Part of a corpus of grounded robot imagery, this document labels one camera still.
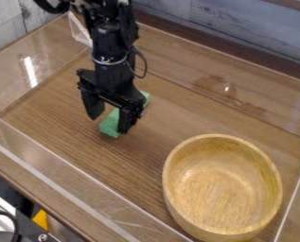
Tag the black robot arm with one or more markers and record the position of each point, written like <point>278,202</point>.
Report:
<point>112,27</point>

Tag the brown wooden bowl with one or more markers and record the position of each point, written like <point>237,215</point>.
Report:
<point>223,188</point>

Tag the green rectangular block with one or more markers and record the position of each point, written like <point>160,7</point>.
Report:
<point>111,123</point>

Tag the yellow black machine base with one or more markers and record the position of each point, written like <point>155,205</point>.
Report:
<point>19,228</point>

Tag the clear acrylic corner bracket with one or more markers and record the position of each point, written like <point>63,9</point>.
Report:
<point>79,30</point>

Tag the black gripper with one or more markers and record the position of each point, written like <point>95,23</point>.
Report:
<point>103,85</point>

